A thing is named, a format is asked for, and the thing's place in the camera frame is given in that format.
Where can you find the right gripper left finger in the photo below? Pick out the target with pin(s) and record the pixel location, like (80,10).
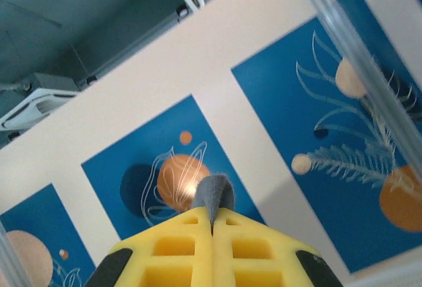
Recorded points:
(165,260)

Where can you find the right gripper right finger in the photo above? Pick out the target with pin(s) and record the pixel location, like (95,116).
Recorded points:
(263,260)

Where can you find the grey t-shirt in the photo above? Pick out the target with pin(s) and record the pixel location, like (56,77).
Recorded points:
(214,191)

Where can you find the aluminium frame post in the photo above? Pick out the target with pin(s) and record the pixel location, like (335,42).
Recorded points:
(362,69)
(6,260)

